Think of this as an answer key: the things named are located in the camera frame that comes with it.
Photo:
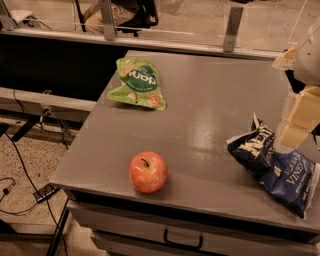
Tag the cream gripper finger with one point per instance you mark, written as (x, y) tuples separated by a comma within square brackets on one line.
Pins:
[(300, 116), (285, 60)]

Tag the red apple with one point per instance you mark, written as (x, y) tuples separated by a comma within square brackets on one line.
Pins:
[(148, 172)]

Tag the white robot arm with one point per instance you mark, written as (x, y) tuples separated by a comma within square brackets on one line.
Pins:
[(306, 67)]

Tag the blue kettle chip bag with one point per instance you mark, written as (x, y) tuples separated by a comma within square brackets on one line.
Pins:
[(291, 178)]

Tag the green rice chip bag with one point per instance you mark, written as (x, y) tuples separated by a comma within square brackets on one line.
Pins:
[(140, 84)]

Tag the black office chair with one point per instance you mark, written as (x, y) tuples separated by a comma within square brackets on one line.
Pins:
[(145, 18)]

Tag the grey cabinet drawer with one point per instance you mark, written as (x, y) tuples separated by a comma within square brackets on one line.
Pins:
[(137, 234)]

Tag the black power adapter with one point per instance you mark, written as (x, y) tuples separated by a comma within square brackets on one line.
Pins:
[(45, 193)]

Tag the right metal bracket post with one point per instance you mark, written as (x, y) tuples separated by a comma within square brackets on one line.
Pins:
[(233, 25)]

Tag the metal bracket post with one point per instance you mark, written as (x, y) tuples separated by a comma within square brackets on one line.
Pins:
[(110, 33), (233, 25)]

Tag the black drawer handle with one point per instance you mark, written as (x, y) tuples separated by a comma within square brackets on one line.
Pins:
[(181, 241)]

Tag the left metal bracket post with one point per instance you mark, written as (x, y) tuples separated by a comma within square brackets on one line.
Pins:
[(110, 33)]

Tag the metal rail ledge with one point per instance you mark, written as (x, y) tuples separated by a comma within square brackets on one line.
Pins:
[(146, 44)]

